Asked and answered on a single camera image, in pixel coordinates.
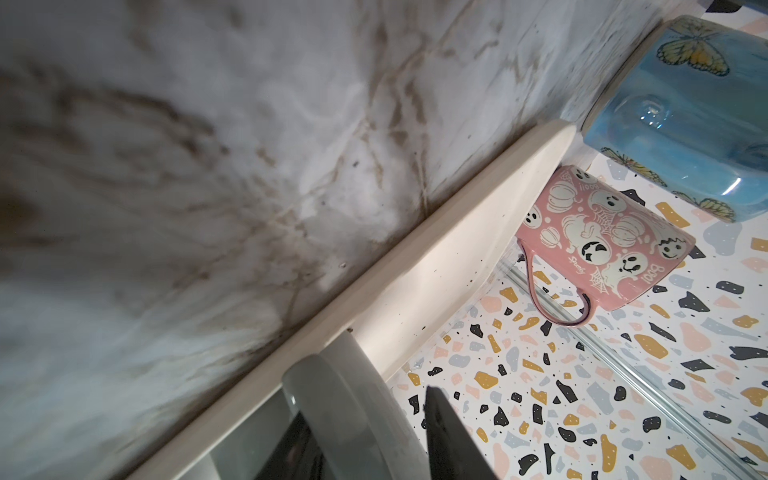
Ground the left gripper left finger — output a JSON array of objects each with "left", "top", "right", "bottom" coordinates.
[{"left": 256, "top": 413, "right": 324, "bottom": 480}]

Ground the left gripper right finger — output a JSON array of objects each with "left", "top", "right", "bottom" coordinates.
[{"left": 425, "top": 387, "right": 497, "bottom": 480}]

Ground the grey handleless cup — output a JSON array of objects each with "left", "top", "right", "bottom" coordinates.
[{"left": 210, "top": 333, "right": 430, "bottom": 479}]

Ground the pink glass mug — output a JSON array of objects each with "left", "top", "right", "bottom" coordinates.
[{"left": 515, "top": 165, "right": 696, "bottom": 327}]

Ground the light blue yellow-inside mug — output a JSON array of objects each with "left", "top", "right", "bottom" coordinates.
[{"left": 582, "top": 15, "right": 767, "bottom": 222}]

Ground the beige rectangular tray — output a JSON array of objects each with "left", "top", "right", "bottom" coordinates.
[{"left": 131, "top": 120, "right": 577, "bottom": 479}]

